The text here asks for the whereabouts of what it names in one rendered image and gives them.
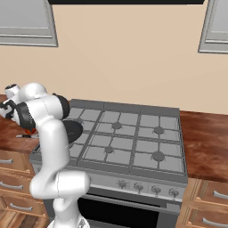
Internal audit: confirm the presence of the grey oven door handle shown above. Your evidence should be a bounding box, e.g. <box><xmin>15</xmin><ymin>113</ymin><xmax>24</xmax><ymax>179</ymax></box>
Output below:
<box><xmin>79</xmin><ymin>194</ymin><xmax>181</xmax><ymax>215</ymax></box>

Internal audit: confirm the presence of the black oven door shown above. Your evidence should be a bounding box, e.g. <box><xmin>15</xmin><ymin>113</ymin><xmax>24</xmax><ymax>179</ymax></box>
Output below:
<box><xmin>44</xmin><ymin>196</ymin><xmax>179</xmax><ymax>228</ymax></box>

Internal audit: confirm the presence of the wooden drawer front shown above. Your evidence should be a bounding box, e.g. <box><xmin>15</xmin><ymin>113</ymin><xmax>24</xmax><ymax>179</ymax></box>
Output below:
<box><xmin>0</xmin><ymin>195</ymin><xmax>48</xmax><ymax>220</ymax></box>
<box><xmin>0</xmin><ymin>173</ymin><xmax>36</xmax><ymax>200</ymax></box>
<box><xmin>184</xmin><ymin>207</ymin><xmax>228</xmax><ymax>228</ymax></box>
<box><xmin>193</xmin><ymin>179</ymin><xmax>228</xmax><ymax>210</ymax></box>
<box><xmin>0</xmin><ymin>149</ymin><xmax>34</xmax><ymax>176</ymax></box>

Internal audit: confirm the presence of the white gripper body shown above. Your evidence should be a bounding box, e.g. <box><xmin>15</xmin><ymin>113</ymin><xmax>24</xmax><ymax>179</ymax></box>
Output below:
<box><xmin>0</xmin><ymin>99</ymin><xmax>18</xmax><ymax>120</ymax></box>

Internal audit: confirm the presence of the grey stove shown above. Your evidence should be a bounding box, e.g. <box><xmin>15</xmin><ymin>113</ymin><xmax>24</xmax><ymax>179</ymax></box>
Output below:
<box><xmin>28</xmin><ymin>98</ymin><xmax>190</xmax><ymax>228</ymax></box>

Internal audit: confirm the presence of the grey stove knob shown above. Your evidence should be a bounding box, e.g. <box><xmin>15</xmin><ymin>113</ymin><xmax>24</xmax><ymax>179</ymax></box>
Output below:
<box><xmin>117</xmin><ymin>179</ymin><xmax>129</xmax><ymax>191</ymax></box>
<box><xmin>167</xmin><ymin>187</ymin><xmax>180</xmax><ymax>199</ymax></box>
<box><xmin>151</xmin><ymin>183</ymin><xmax>163</xmax><ymax>196</ymax></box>
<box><xmin>133</xmin><ymin>181</ymin><xmax>145</xmax><ymax>193</ymax></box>

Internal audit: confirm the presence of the black range hood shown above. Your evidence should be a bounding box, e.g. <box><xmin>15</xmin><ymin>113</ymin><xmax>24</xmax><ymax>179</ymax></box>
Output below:
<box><xmin>47</xmin><ymin>0</ymin><xmax>206</xmax><ymax>5</ymax></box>

